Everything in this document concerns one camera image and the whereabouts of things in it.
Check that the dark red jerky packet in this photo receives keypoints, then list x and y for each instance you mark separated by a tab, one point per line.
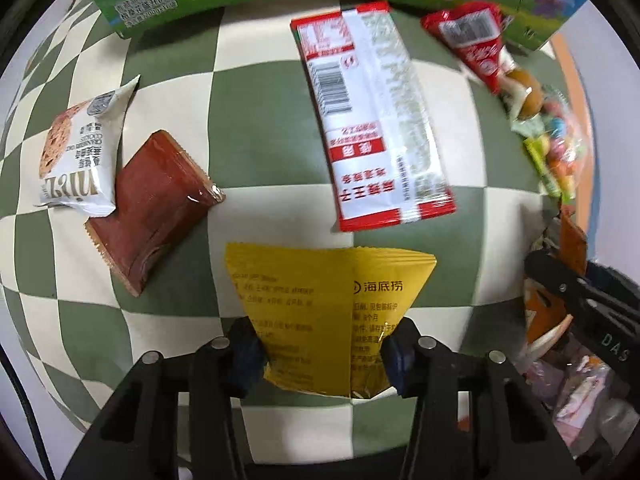
161	194

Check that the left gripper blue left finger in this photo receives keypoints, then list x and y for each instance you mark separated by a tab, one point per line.
249	358

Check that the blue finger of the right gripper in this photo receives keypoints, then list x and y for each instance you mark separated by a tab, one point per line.
570	292

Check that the yellow haidilao packet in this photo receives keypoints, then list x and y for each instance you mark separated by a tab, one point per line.
322	314

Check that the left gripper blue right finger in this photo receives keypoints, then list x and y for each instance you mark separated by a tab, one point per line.
402	360

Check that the white oat cookie packet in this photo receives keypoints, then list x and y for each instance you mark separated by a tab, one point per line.
78	161

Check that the orange snack packet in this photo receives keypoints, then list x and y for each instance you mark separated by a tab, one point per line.
558	255

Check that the colourful candy bag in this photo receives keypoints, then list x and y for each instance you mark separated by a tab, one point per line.
555	143

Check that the red white long packet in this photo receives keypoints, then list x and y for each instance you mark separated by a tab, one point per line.
379	140

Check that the brown braised egg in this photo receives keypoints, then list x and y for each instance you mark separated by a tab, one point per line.
522	93

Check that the small red packet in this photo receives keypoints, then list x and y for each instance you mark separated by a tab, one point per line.
473	32

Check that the green white checkered mat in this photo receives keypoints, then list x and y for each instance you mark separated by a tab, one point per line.
230	87

